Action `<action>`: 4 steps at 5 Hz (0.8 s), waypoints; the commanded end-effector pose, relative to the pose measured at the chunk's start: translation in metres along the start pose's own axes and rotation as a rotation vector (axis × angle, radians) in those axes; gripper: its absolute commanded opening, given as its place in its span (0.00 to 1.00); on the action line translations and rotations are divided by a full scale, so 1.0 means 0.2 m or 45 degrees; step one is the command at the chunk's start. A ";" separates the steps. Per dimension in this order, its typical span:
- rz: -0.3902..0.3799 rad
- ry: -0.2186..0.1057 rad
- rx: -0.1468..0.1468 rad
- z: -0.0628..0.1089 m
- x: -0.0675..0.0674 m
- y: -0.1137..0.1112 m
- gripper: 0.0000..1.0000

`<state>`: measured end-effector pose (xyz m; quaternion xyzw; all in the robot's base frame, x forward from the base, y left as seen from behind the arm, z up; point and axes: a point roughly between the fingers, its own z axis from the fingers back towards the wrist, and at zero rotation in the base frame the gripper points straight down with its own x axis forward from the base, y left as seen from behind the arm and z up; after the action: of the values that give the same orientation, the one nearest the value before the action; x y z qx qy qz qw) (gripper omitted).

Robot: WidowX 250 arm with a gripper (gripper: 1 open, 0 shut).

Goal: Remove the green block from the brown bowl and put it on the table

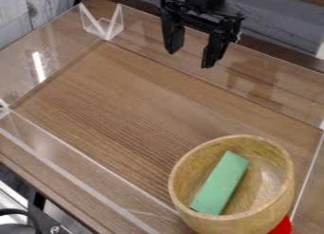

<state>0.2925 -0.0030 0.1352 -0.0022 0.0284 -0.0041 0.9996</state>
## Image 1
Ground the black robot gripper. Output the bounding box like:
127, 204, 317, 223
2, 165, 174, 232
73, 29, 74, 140
159, 0, 246, 68

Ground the green rectangular block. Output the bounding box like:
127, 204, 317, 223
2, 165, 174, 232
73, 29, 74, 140
190, 151, 250, 215

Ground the brown wooden bowl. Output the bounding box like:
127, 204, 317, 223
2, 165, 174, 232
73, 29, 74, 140
169, 135, 295, 234

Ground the red plush strawberry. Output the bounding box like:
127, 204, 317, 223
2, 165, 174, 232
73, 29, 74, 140
269, 216, 293, 234

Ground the black metal table leg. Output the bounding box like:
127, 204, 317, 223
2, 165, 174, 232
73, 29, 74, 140
29, 190, 73, 234

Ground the clear acrylic corner bracket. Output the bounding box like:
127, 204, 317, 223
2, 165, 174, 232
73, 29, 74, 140
79, 4, 125, 41

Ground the clear acrylic enclosure wall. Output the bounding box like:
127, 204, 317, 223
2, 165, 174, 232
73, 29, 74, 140
0, 0, 324, 234

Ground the black cable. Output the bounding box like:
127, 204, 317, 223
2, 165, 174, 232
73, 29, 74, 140
0, 207, 43, 234

